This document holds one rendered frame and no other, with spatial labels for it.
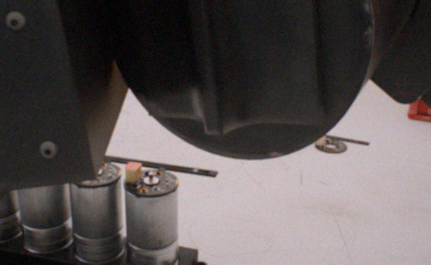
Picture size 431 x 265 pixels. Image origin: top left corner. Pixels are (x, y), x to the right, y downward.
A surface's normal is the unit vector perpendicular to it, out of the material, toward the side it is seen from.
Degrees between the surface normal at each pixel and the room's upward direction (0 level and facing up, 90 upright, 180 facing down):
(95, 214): 90
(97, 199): 90
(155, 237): 90
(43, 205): 90
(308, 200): 0
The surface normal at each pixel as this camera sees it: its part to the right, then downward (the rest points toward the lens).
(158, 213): 0.36, 0.36
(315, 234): 0.02, -0.92
